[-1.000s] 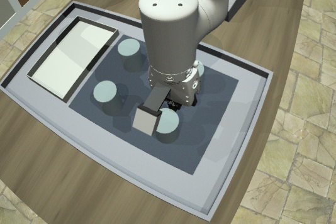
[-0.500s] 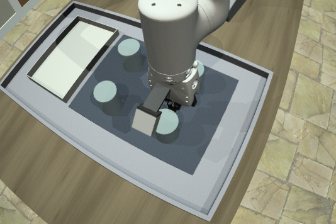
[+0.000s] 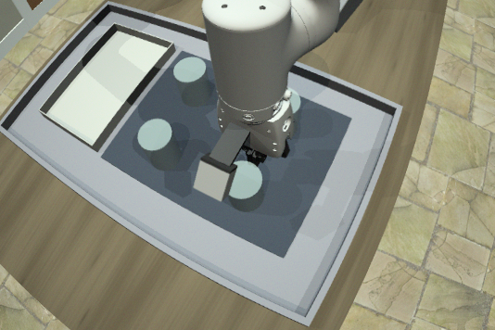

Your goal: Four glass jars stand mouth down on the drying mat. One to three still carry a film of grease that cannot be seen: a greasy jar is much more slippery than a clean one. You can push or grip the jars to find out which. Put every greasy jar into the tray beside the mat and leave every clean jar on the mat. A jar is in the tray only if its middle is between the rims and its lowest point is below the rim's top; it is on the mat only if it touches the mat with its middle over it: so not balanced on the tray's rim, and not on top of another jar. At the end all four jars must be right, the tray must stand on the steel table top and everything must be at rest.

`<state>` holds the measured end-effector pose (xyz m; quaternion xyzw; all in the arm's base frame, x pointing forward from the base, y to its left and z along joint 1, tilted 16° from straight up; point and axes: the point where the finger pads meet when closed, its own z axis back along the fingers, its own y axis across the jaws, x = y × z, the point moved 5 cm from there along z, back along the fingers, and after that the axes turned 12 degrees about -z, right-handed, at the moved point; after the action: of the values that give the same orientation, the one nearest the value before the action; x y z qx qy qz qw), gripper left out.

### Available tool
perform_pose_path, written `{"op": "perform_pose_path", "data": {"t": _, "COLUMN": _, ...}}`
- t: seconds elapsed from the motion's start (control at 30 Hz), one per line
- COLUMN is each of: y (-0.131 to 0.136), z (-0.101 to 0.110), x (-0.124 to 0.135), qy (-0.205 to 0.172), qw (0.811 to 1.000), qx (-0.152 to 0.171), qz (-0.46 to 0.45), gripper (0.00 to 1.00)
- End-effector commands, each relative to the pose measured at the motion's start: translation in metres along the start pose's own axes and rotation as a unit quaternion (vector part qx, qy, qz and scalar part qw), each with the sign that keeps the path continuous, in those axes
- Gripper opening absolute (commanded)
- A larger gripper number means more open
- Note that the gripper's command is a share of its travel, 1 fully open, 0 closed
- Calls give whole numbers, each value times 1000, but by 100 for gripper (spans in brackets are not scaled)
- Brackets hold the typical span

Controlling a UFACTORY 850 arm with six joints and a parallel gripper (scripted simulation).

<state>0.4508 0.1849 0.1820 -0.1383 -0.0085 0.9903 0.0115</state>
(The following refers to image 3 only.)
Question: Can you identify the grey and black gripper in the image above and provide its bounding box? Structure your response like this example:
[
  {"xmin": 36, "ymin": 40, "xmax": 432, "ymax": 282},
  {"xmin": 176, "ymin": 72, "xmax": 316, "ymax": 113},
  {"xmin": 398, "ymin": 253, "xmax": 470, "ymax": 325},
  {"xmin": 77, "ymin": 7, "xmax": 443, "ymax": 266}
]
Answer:
[{"xmin": 217, "ymin": 99, "xmax": 294, "ymax": 167}]

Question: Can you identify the clear glass jar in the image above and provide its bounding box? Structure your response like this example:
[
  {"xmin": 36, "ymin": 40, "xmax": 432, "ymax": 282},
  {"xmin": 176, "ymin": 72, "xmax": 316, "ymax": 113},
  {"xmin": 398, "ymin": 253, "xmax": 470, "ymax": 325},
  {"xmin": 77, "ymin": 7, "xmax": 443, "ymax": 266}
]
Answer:
[
  {"xmin": 173, "ymin": 57, "xmax": 211, "ymax": 108},
  {"xmin": 287, "ymin": 87, "xmax": 300, "ymax": 136},
  {"xmin": 228, "ymin": 160, "xmax": 264, "ymax": 212},
  {"xmin": 137, "ymin": 119, "xmax": 182, "ymax": 171}
]

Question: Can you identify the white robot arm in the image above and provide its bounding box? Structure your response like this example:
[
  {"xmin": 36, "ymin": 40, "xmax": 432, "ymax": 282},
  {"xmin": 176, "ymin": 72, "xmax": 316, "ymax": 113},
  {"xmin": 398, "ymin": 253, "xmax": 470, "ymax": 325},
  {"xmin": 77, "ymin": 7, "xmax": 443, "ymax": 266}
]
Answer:
[{"xmin": 193, "ymin": 0, "xmax": 340, "ymax": 202}]

